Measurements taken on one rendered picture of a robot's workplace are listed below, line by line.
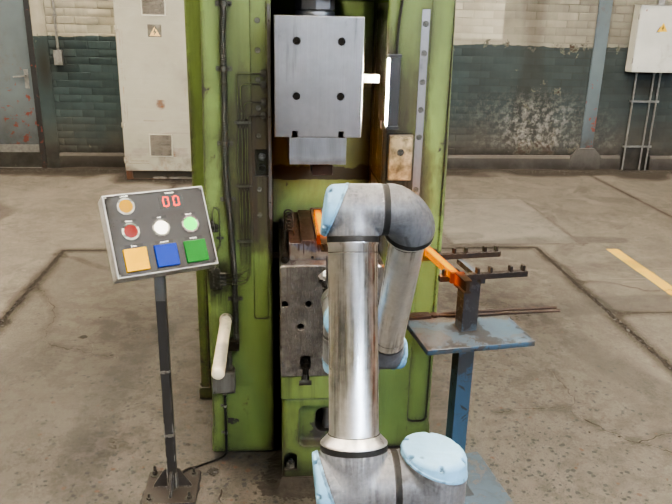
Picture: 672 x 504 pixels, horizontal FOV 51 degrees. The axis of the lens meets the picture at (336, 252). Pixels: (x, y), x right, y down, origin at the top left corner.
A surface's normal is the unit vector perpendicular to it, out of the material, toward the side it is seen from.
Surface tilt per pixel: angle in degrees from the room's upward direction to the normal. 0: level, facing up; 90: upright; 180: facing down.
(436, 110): 90
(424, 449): 5
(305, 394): 90
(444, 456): 5
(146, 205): 60
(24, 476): 0
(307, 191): 90
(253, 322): 90
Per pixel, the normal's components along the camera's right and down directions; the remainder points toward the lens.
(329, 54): 0.09, 0.32
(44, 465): 0.02, -0.95
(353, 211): 0.07, 0.00
